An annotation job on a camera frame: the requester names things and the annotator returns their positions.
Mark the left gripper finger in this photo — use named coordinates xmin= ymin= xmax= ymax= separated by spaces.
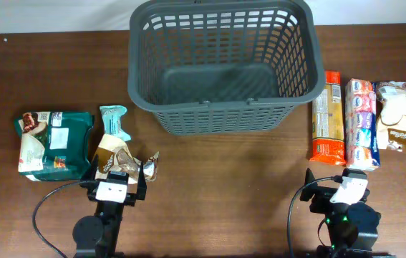
xmin=137 ymin=162 xmax=147 ymax=194
xmin=80 ymin=154 xmax=99 ymax=183

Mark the brown snack bag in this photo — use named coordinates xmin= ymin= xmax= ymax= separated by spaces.
xmin=95 ymin=134 xmax=160 ymax=184

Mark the orange spaghetti packet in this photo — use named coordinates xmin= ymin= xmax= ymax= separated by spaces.
xmin=310 ymin=70 xmax=346 ymax=165

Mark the green food pouch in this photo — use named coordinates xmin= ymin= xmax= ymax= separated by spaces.
xmin=14 ymin=111 xmax=94 ymax=181

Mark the teal snack wrapper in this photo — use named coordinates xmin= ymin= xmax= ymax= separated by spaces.
xmin=100 ymin=105 xmax=132 ymax=142

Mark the Kleenex tissue multipack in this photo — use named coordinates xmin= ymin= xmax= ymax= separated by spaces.
xmin=345 ymin=79 xmax=381 ymax=171

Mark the beige Pantree rice bag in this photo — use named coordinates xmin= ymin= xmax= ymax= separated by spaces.
xmin=374 ymin=81 xmax=406 ymax=153

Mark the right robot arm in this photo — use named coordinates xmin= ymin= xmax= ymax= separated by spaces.
xmin=300 ymin=168 xmax=381 ymax=258

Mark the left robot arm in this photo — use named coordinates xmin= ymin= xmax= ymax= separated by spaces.
xmin=72 ymin=157 xmax=147 ymax=258

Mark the grey plastic basket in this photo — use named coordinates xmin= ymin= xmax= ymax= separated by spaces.
xmin=127 ymin=0 xmax=325 ymax=135

